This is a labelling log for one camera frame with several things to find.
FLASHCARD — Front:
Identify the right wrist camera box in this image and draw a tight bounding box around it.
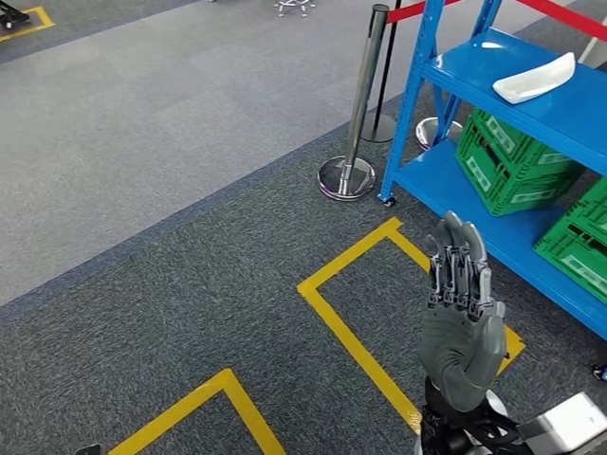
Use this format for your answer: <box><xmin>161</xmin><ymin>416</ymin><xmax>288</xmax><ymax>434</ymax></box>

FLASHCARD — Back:
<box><xmin>517</xmin><ymin>391</ymin><xmax>607</xmax><ymax>455</ymax></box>

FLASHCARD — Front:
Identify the black stanchion post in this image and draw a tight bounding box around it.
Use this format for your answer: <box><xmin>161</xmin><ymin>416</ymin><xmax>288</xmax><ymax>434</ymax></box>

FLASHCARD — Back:
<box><xmin>360</xmin><ymin>0</ymin><xmax>403</xmax><ymax>144</ymax></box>

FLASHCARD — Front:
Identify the white curved plastic part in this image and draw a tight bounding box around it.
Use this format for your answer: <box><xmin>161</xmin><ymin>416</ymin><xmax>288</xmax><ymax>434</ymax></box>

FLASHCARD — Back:
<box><xmin>491</xmin><ymin>51</ymin><xmax>577</xmax><ymax>105</ymax></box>

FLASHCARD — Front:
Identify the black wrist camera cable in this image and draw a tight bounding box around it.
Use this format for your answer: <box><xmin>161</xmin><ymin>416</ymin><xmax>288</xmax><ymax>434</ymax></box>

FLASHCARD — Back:
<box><xmin>467</xmin><ymin>410</ymin><xmax>525</xmax><ymax>455</ymax></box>

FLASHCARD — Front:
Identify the blue metal shelf rack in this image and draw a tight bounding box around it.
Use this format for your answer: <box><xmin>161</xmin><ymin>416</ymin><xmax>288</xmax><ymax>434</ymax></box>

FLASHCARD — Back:
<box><xmin>377</xmin><ymin>0</ymin><xmax>607</xmax><ymax>343</ymax></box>

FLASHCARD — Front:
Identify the black wheeled base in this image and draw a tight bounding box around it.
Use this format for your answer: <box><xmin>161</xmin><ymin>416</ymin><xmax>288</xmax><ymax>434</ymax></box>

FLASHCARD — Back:
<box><xmin>0</xmin><ymin>0</ymin><xmax>30</xmax><ymax>30</ymax></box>

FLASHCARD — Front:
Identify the yellow floor tape square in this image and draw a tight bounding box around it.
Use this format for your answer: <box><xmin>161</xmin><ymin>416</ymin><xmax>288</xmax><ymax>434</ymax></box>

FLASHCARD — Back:
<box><xmin>106</xmin><ymin>368</ymin><xmax>286</xmax><ymax>455</ymax></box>

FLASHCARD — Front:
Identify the red barrier belt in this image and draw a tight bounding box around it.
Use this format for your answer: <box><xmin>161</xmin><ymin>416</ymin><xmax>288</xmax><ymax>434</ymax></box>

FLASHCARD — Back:
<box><xmin>386</xmin><ymin>0</ymin><xmax>607</xmax><ymax>43</ymax></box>

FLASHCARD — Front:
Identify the chrome stanchion post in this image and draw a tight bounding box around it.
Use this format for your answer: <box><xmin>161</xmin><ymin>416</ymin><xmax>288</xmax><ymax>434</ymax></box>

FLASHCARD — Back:
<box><xmin>317</xmin><ymin>3</ymin><xmax>391</xmax><ymax>202</ymax></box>
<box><xmin>415</xmin><ymin>116</ymin><xmax>464</xmax><ymax>153</ymax></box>

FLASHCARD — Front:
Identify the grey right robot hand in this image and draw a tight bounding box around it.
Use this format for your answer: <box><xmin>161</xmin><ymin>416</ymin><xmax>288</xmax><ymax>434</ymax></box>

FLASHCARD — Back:
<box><xmin>417</xmin><ymin>211</ymin><xmax>507</xmax><ymax>414</ymax></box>

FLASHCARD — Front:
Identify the green plastic crate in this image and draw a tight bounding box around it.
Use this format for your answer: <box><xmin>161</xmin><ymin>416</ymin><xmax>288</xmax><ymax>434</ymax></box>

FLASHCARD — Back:
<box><xmin>454</xmin><ymin>107</ymin><xmax>585</xmax><ymax>218</ymax></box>
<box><xmin>533</xmin><ymin>178</ymin><xmax>607</xmax><ymax>307</ymax></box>

